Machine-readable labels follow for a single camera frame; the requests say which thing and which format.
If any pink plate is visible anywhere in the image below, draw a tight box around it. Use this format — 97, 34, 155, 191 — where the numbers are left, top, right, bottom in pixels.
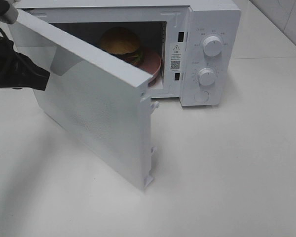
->
139, 47, 162, 87

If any white microwave oven body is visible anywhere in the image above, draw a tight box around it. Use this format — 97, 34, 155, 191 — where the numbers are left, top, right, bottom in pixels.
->
16, 0, 241, 106

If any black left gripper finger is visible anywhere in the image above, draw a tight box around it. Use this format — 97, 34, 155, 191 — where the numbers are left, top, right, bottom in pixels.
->
13, 52, 49, 91

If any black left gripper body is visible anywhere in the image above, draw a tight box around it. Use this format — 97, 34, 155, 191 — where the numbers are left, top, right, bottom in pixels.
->
0, 37, 22, 89

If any burger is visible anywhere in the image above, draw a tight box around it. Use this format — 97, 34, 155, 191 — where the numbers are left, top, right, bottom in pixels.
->
99, 27, 144, 66

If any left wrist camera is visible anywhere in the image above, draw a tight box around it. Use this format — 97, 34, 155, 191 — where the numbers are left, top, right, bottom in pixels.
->
0, 0, 19, 24

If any round door release button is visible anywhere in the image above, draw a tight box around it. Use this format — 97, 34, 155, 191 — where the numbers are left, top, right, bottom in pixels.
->
194, 91, 209, 103

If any white power knob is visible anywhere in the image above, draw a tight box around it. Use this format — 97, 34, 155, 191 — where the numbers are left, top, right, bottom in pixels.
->
202, 35, 222, 57

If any warning label sticker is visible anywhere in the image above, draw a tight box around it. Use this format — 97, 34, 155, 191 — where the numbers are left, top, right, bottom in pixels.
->
169, 42, 184, 71

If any white microwave door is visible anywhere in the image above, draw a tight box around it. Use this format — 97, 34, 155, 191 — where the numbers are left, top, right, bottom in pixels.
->
9, 10, 154, 190

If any white timer knob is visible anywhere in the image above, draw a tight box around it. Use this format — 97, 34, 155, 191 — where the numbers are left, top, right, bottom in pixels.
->
197, 68, 217, 86

